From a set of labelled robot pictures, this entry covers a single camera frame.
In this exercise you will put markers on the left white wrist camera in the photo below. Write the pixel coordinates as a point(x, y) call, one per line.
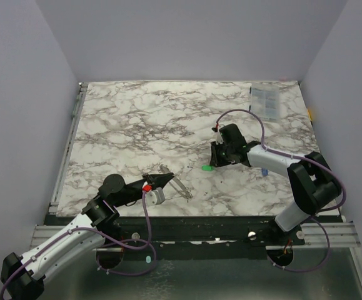
point(153, 197)

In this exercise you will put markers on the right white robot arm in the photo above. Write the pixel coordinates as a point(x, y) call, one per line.
point(312, 185)

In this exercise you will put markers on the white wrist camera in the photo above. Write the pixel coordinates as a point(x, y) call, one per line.
point(153, 197)
point(217, 134)

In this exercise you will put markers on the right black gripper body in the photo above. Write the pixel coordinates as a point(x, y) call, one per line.
point(217, 153)

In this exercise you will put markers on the green tagged key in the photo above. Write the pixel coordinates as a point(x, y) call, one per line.
point(207, 168)

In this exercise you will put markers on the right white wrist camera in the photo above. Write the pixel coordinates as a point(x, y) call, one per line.
point(217, 134)

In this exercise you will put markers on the clear plastic organizer box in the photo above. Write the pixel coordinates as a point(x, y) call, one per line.
point(265, 101)

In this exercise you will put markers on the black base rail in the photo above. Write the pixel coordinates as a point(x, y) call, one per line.
point(226, 237)

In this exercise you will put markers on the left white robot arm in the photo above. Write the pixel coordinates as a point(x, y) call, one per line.
point(23, 275)

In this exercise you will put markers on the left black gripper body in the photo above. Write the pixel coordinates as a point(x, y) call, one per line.
point(135, 192)

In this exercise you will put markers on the aluminium side rail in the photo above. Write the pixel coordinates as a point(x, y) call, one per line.
point(75, 117)

